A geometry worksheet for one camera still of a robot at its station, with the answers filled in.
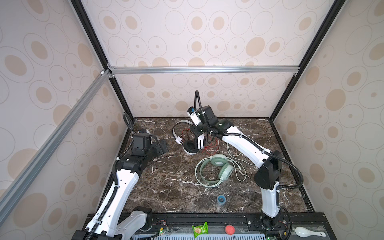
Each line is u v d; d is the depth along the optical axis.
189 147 0.88
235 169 0.86
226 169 0.83
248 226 0.73
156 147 0.67
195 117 0.71
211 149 1.03
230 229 0.70
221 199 0.81
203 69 0.92
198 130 0.73
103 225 0.38
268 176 0.49
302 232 0.71
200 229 0.70
